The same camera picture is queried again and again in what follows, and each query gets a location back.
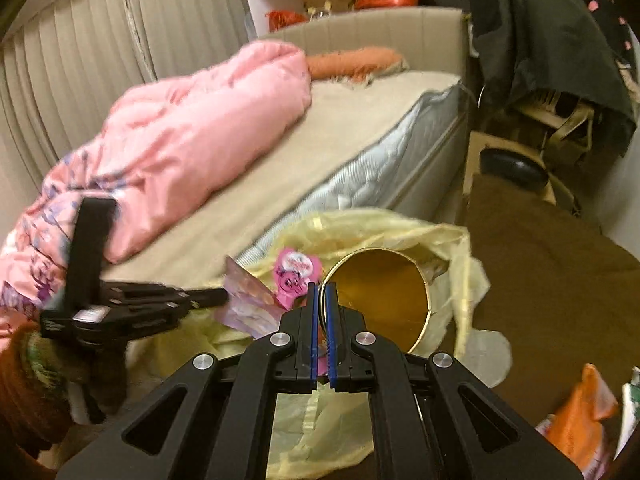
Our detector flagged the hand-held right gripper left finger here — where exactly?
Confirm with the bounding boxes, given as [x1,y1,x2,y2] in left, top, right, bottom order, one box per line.
[55,282,321,480]

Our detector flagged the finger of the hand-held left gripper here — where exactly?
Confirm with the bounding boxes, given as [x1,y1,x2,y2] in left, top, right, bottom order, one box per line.
[187,296,230,311]
[185,287,230,301]

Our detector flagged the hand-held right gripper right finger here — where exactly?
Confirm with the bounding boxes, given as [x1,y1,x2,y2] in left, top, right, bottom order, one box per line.
[327,284,586,480]

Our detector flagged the silver holographic wrapper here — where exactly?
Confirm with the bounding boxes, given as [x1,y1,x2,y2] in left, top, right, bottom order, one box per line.
[215,255,301,341]

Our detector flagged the pink snack packet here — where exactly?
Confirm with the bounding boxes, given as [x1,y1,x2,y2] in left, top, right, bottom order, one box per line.
[272,249,321,311]

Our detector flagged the gold brown snack tub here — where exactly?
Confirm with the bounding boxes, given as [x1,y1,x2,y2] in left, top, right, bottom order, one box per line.
[320,248,435,356]

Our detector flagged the yellow plastic trash bag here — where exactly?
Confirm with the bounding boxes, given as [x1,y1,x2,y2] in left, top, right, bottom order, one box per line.
[125,207,493,480]

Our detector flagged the orange snack packet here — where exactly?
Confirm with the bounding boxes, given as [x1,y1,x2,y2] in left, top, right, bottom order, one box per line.
[542,362,621,471]

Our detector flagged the dark green snack packet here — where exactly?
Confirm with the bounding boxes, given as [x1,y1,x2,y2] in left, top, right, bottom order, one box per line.
[617,367,640,456]

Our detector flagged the pink floral duvet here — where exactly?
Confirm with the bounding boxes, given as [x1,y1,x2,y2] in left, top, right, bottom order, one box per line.
[0,40,313,333]

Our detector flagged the bed with beige sheet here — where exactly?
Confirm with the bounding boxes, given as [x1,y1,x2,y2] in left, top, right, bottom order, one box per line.
[97,67,471,286]

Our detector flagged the cardboard box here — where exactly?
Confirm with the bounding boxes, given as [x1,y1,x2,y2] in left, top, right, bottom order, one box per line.
[462,130,558,206]

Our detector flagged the beige vertical curtain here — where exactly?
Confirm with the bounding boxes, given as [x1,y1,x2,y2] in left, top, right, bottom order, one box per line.
[0,0,256,241]

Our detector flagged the black oval object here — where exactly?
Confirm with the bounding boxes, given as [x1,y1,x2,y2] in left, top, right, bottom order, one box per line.
[479,147,549,193]

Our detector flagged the orange ruffled pillow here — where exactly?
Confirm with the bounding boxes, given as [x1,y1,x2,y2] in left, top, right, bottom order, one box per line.
[305,45,408,86]

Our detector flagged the small orange plastic bag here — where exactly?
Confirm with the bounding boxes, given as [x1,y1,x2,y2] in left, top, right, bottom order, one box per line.
[265,9,311,31]

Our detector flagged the beige office chair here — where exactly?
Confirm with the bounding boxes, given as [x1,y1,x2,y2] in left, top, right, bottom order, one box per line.
[510,87,601,161]

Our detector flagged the beige padded headboard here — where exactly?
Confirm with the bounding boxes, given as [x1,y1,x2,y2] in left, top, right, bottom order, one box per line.
[257,6,473,91]

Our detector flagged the chair with dark jacket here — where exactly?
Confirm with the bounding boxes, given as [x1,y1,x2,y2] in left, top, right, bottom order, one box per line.
[467,0,638,158]

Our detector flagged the beige clothes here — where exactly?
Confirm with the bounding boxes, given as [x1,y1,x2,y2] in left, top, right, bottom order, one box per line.
[617,57,640,111]

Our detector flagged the black garment with pink dots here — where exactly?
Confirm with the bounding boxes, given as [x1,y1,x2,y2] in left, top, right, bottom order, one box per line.
[575,0,633,61]

